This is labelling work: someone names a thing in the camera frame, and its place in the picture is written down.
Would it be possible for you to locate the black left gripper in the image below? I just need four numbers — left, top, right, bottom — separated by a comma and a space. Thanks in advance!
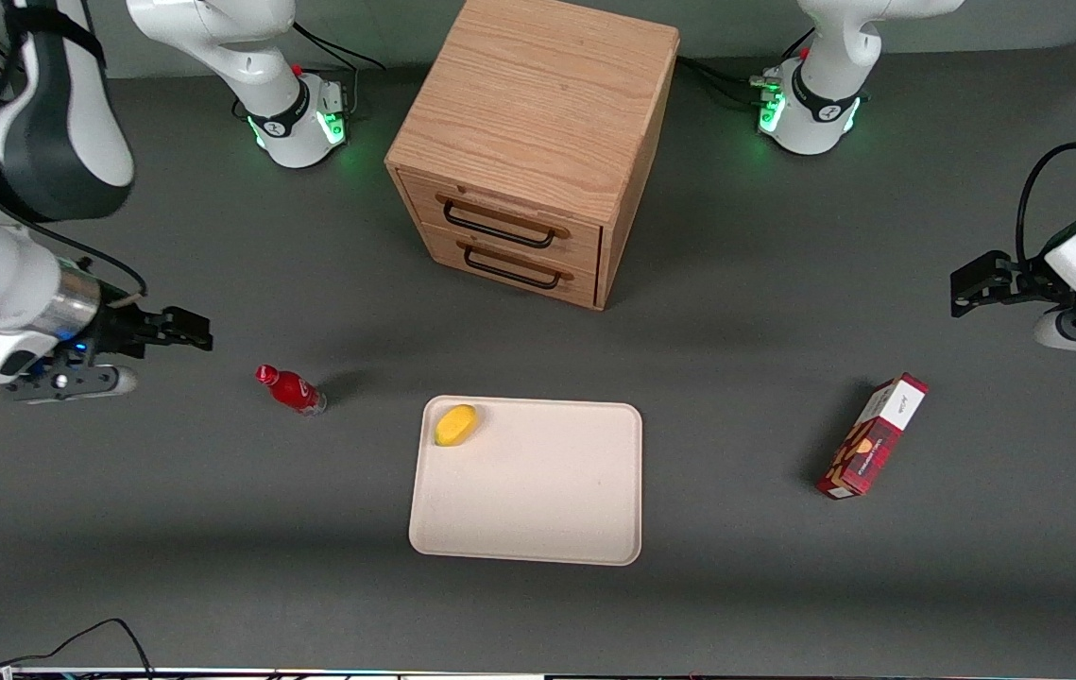
950, 249, 1074, 318

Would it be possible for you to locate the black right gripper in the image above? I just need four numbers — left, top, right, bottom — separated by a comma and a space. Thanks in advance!
92, 302, 214, 364

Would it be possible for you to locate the red coke bottle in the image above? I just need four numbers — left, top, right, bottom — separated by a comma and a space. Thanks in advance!
255, 365, 329, 417

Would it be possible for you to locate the beige plastic tray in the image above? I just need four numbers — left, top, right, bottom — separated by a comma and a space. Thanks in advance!
408, 395, 644, 568

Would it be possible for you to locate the red plaid shortbread box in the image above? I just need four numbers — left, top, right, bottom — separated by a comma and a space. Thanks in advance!
816, 373, 931, 501

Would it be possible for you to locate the yellow toy fruit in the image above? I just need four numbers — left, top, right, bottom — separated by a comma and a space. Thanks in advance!
434, 404, 481, 448

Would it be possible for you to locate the wooden drawer front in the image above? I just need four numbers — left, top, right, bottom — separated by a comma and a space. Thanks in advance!
397, 170, 604, 277
418, 225, 599, 309

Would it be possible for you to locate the wooden drawer cabinet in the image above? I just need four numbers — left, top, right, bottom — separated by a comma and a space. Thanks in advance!
384, 0, 681, 312

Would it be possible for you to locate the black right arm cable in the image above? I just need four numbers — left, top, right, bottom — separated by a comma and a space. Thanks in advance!
0, 0, 149, 333

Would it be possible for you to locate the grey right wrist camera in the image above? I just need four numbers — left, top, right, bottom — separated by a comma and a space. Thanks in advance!
9, 363, 138, 406

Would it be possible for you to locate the black loose table cable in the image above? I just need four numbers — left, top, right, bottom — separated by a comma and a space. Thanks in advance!
0, 618, 157, 680

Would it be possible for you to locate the black right base cable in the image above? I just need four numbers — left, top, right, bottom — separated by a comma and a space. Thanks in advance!
290, 21, 388, 120

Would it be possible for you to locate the black base cable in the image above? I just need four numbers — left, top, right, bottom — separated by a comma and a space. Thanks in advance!
290, 21, 388, 120
676, 28, 818, 111

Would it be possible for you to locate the black metal drawer handle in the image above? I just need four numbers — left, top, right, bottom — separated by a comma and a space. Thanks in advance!
462, 243, 564, 291
441, 195, 559, 250

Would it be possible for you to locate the black left base cable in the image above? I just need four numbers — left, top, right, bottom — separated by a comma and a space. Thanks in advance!
676, 28, 818, 111

